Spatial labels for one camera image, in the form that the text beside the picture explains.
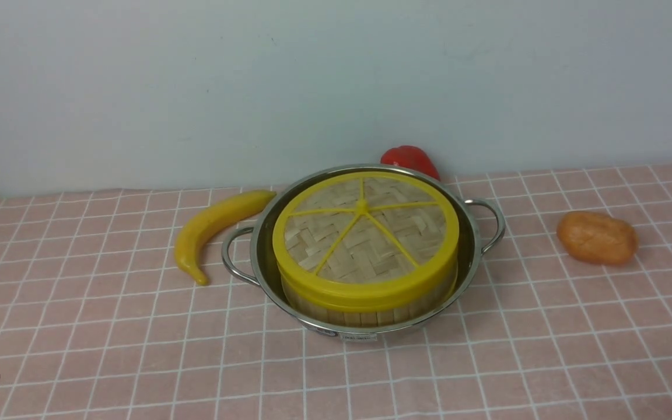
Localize yellow woven steamer lid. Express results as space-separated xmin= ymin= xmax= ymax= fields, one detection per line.
xmin=272 ymin=170 xmax=460 ymax=280

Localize yellow plastic banana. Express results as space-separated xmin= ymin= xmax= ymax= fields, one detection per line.
xmin=174 ymin=190 xmax=277 ymax=285

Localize red plastic bell pepper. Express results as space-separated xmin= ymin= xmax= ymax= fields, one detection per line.
xmin=380 ymin=145 xmax=441 ymax=181

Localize pink checkered tablecloth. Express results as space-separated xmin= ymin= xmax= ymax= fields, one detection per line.
xmin=0 ymin=164 xmax=672 ymax=419

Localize orange plastic potato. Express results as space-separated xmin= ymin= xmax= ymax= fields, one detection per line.
xmin=556 ymin=211 xmax=639 ymax=265

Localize yellow bamboo steamer basket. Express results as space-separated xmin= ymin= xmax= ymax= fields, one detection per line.
xmin=280 ymin=261 xmax=459 ymax=328

